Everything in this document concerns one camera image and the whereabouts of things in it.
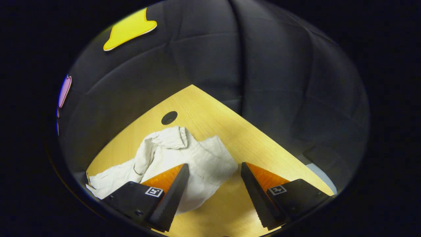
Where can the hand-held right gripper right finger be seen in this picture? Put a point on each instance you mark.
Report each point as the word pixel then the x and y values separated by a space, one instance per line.
pixel 255 194

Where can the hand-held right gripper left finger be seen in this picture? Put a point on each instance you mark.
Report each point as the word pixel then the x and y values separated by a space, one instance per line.
pixel 172 197

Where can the white jeans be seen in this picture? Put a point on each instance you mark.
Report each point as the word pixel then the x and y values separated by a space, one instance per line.
pixel 204 161

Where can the black backdrop cloth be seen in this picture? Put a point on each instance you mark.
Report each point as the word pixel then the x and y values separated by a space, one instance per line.
pixel 263 65

